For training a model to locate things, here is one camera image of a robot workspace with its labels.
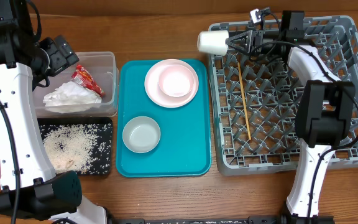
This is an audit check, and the wooden chopstick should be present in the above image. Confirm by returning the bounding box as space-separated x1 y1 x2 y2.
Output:
237 62 252 140

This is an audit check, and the cream cup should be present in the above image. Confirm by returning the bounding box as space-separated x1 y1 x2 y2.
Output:
197 30 229 56

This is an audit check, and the red snack wrapper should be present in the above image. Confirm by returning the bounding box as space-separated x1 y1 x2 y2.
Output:
71 64 105 98

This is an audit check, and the white tissue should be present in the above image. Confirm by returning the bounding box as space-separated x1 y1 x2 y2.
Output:
43 81 102 114

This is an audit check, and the pink bowl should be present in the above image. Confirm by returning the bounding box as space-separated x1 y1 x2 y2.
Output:
158 65 195 98

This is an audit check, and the white rice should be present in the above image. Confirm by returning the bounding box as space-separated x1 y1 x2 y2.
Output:
40 123 112 175

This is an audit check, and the pink plate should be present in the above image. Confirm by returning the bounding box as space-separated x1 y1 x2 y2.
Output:
144 59 199 108

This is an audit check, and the grey bowl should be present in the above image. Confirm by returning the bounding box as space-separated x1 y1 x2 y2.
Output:
122 116 161 154

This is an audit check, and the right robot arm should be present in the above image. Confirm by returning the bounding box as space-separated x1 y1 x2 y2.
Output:
225 11 358 223

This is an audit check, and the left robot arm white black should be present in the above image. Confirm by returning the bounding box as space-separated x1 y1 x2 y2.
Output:
0 0 114 223

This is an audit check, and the grey dishwasher rack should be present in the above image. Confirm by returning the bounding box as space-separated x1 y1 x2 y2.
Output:
208 16 358 176

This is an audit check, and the clear plastic bin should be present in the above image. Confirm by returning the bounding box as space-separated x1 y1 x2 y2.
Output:
33 52 119 118

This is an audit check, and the black tray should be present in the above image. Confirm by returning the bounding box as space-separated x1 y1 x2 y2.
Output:
37 116 114 176

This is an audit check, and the teal serving tray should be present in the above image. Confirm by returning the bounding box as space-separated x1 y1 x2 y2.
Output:
116 59 212 177

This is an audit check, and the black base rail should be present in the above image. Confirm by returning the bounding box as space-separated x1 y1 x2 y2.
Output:
117 215 335 224

